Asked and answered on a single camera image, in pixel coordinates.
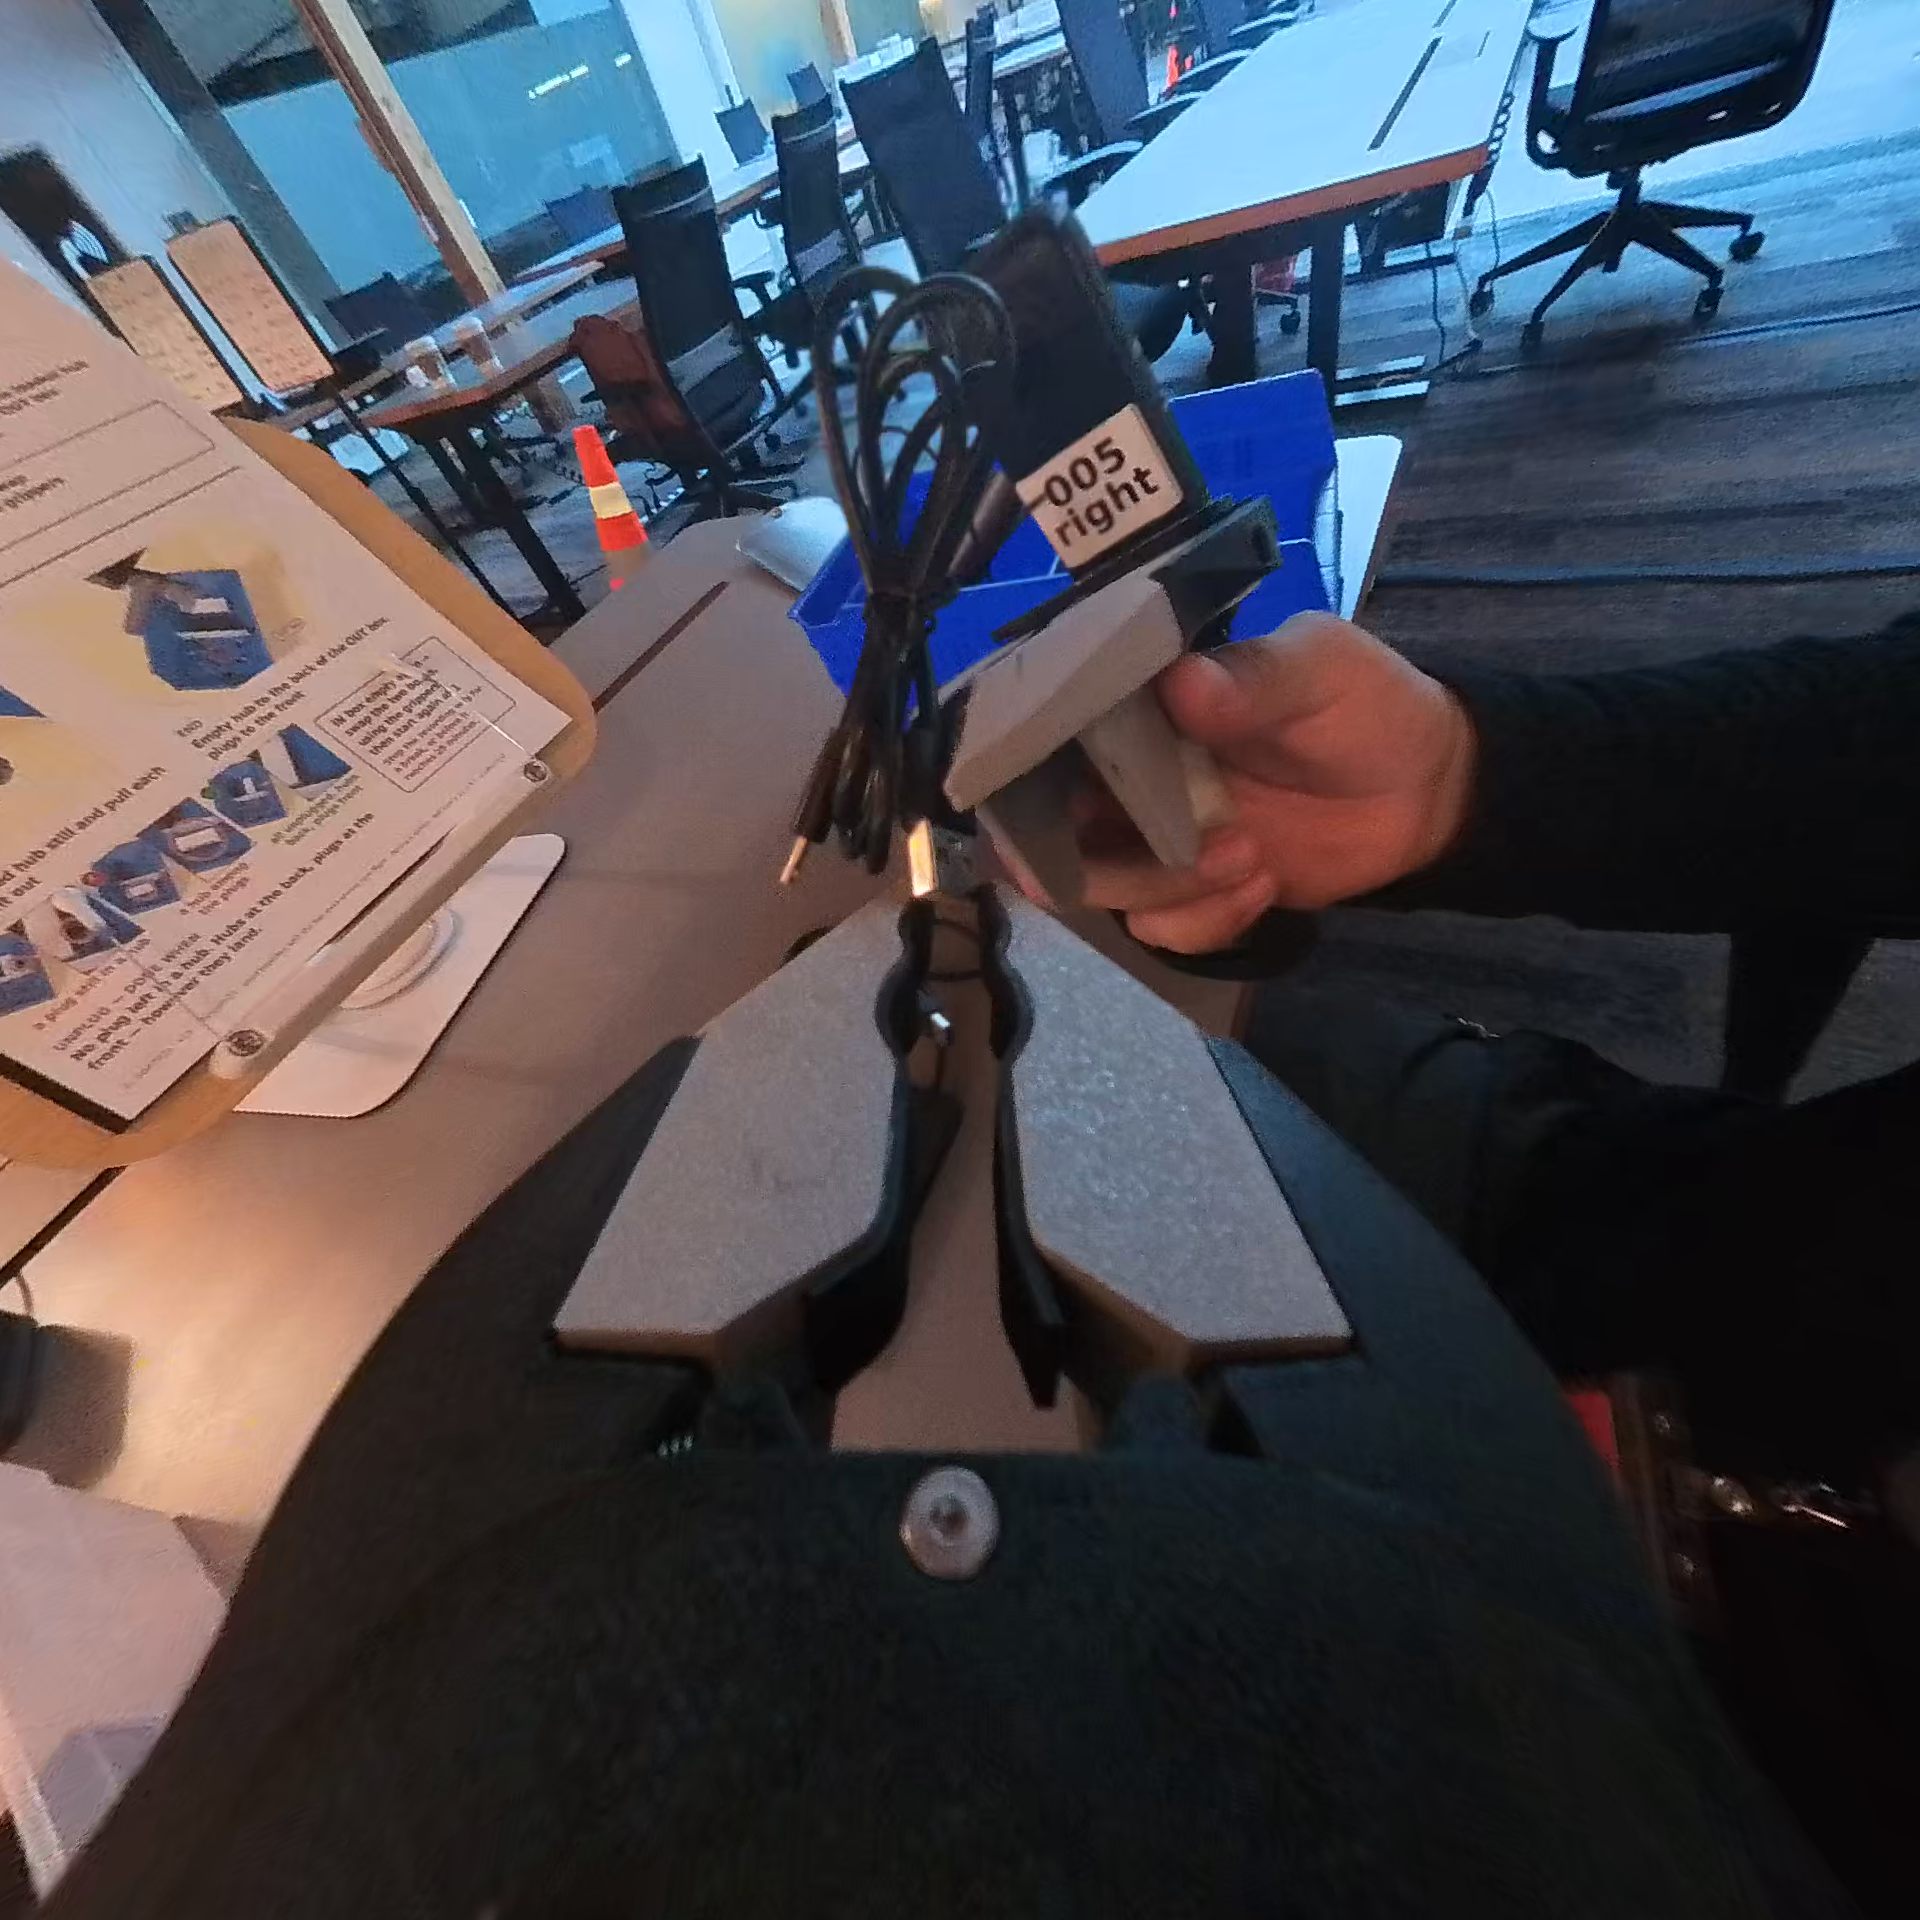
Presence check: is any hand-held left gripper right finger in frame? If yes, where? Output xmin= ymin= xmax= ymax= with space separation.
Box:
xmin=988 ymin=894 xmax=1359 ymax=1406

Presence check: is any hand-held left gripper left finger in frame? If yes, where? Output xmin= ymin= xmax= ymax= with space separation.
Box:
xmin=551 ymin=897 xmax=926 ymax=1394

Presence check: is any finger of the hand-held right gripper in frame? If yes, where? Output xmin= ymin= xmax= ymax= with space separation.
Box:
xmin=971 ymin=739 xmax=1143 ymax=912
xmin=943 ymin=575 xmax=1207 ymax=815

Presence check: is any black cable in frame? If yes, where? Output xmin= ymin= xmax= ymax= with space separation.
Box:
xmin=779 ymin=265 xmax=1026 ymax=905

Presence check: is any blue plastic bin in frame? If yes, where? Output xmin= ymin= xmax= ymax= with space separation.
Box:
xmin=792 ymin=370 xmax=1343 ymax=709

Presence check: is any person's right forearm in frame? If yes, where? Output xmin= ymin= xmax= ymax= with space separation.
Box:
xmin=1411 ymin=615 xmax=1920 ymax=941

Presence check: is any person's right hand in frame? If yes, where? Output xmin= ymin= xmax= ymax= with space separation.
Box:
xmin=1115 ymin=607 xmax=1480 ymax=958

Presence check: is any white table with orange edge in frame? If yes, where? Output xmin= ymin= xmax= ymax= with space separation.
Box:
xmin=1074 ymin=0 xmax=1531 ymax=395

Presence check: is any white stand base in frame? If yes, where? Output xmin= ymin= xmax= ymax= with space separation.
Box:
xmin=234 ymin=829 xmax=570 ymax=1121

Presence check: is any row of black office chairs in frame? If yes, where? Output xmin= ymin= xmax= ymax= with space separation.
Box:
xmin=539 ymin=0 xmax=1184 ymax=531

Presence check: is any person's dark clothed body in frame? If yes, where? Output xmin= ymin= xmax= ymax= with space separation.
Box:
xmin=1240 ymin=897 xmax=1920 ymax=1920

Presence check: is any orange traffic cone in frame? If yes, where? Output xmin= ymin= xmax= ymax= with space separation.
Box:
xmin=570 ymin=421 xmax=651 ymax=590

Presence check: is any printed instruction sheet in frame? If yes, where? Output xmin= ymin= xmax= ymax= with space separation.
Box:
xmin=0 ymin=254 xmax=570 ymax=1124

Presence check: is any black mesh office chair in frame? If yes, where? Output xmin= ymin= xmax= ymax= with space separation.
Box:
xmin=1474 ymin=0 xmax=1841 ymax=348

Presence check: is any tan text board on stand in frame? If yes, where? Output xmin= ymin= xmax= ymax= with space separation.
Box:
xmin=91 ymin=254 xmax=248 ymax=415
xmin=165 ymin=212 xmax=336 ymax=395

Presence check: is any dark wall picture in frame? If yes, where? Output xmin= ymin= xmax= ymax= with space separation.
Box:
xmin=0 ymin=148 xmax=134 ymax=323

